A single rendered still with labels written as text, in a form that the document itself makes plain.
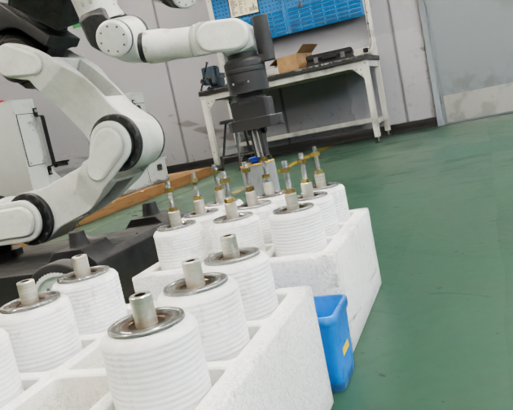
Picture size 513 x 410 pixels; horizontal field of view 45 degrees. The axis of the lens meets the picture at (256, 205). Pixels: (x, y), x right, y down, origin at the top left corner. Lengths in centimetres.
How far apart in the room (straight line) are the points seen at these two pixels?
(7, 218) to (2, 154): 218
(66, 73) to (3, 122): 229
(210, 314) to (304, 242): 43
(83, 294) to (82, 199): 78
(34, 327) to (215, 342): 24
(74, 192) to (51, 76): 30
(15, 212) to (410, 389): 115
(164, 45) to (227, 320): 81
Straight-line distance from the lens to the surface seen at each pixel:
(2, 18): 175
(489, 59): 614
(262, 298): 80
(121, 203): 427
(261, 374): 68
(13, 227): 176
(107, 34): 139
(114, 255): 152
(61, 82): 164
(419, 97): 618
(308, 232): 108
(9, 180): 393
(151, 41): 139
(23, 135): 385
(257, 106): 133
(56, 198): 171
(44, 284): 150
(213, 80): 579
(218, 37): 133
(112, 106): 158
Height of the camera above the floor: 42
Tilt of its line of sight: 8 degrees down
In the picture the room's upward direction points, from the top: 12 degrees counter-clockwise
